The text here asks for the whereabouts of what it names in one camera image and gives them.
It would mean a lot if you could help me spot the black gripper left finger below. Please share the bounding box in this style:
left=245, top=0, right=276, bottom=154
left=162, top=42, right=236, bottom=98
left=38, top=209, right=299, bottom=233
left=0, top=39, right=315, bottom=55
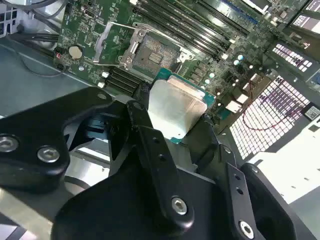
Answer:
left=0, top=82, right=195, bottom=232

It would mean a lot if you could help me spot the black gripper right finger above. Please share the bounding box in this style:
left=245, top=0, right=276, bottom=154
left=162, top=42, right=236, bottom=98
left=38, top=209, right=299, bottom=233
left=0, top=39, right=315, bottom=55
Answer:
left=181, top=113, right=320, bottom=240

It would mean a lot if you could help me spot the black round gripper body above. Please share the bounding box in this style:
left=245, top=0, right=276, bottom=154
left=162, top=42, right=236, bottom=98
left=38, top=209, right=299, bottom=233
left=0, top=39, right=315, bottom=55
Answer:
left=51, top=161, right=236, bottom=240

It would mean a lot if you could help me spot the metal socket cover frame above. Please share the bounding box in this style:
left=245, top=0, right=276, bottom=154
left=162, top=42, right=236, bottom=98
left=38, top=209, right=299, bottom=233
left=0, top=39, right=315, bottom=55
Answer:
left=92, top=20, right=147, bottom=71

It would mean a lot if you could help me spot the silver-topped CPU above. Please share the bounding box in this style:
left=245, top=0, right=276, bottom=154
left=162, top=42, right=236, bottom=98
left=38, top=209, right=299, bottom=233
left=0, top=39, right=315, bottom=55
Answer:
left=147, top=67, right=217, bottom=146

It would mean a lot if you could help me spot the metal wire locking lever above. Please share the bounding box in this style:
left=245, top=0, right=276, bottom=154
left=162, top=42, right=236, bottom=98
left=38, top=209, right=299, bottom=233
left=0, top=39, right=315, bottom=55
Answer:
left=133, top=22, right=196, bottom=60

